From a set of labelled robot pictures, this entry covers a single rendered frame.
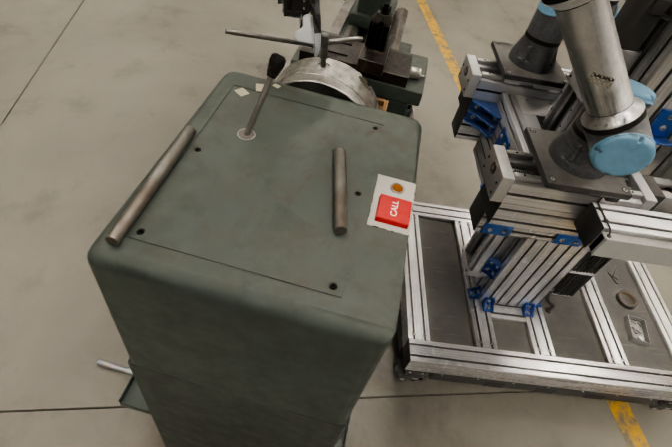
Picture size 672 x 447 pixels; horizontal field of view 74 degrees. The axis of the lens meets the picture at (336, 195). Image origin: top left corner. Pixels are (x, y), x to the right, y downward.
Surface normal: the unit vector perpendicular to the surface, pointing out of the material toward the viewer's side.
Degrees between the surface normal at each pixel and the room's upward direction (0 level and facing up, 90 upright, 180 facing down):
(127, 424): 0
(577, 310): 0
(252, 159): 0
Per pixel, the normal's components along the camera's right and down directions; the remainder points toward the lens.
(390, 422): 0.15, -0.68
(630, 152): -0.28, 0.74
